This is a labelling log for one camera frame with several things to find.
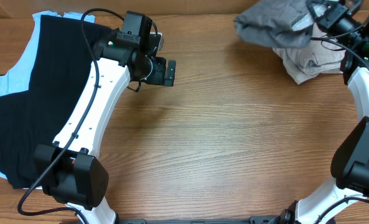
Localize grey shorts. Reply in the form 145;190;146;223
234;0;314;49

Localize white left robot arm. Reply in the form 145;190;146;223
35;50;176;223

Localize folded beige shorts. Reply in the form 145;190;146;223
273;41;345;85

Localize light blue shirt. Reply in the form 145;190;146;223
0;11;95;179

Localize black garment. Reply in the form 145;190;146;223
0;15;112;189

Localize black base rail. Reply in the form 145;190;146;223
59;212;297;224

